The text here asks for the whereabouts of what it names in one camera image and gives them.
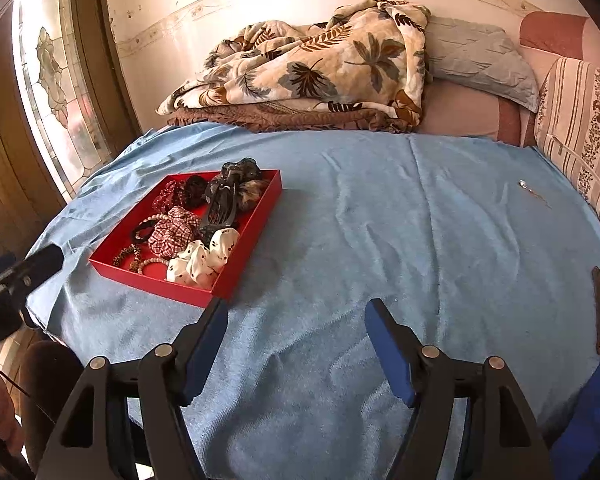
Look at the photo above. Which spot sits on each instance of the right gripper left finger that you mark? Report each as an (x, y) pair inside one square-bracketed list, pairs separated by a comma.
[(92, 438)]

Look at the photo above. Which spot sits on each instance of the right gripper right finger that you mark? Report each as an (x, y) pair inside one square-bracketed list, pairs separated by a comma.
[(500, 440)]

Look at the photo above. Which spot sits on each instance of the leopard print scrunchie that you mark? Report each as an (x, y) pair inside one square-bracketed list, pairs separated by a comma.
[(131, 254)]

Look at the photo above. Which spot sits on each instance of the red checked scrunchie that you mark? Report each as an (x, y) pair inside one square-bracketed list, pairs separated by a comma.
[(173, 232)]

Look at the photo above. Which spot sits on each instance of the white dotted scrunchie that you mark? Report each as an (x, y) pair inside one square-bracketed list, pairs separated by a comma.
[(199, 265)]

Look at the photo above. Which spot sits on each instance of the black scrunchie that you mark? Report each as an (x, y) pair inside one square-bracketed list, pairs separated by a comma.
[(194, 189)]

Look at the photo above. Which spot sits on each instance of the black hair claw clip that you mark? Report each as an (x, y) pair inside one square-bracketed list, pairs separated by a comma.
[(222, 208)]

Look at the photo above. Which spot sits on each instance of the red tray box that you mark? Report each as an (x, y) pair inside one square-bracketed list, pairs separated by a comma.
[(249, 224)]

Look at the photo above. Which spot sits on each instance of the dark red scrunchie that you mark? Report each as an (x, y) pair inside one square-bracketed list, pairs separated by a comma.
[(173, 194)]

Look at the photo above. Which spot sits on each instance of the stained glass window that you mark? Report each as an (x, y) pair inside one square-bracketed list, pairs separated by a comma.
[(52, 86)]

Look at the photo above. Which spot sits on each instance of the silver hair pin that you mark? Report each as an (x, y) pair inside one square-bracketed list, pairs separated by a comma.
[(524, 185)]

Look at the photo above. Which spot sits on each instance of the grey brown scrunchie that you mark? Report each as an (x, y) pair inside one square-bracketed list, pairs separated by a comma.
[(250, 180)]

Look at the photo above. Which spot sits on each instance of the brown fringed blanket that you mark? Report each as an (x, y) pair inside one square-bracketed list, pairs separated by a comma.
[(263, 118)]

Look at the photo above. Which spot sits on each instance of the striped floral pillow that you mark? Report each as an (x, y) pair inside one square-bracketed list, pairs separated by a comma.
[(567, 125)]

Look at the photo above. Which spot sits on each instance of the pink maroon pillow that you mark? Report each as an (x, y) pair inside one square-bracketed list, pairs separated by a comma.
[(454, 110)]

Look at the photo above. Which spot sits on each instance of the grey pillow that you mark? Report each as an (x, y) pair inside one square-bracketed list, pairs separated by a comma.
[(481, 57)]

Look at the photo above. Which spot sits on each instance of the leaf print blanket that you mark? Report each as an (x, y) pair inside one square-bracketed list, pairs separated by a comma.
[(367, 56)]

